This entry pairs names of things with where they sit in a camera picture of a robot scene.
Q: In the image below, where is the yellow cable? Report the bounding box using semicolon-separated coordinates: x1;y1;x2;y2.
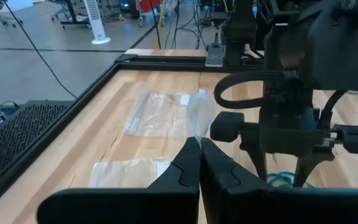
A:
156;0;168;50

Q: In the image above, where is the long black floor cable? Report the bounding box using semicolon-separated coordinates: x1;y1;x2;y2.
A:
2;0;79;100

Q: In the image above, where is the teal rubber band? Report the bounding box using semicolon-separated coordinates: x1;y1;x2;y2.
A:
267;171;295;189

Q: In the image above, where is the black aluminium table frame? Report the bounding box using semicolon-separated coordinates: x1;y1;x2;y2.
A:
0;53;291;218

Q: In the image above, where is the black desk leg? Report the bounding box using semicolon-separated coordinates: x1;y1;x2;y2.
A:
60;0;92;30

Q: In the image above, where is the red wheeled cart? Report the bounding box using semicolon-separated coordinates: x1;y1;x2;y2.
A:
138;0;164;27

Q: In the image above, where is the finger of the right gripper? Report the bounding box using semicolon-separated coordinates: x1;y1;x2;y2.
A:
244;145;269;182
292;151;336;188

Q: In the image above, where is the blue cable coil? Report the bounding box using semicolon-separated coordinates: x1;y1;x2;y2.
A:
0;104;20;116

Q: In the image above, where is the clear plastic zip bag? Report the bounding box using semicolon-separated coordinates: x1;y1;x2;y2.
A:
122;90;193;138
186;89;216;147
88;157;171;189

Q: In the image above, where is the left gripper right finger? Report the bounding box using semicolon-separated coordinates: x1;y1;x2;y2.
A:
200;138;358;224

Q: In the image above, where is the white tower fan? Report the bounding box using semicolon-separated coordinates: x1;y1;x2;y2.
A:
82;0;111;45

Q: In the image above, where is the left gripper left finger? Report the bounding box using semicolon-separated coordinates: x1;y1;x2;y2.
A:
37;136;201;224

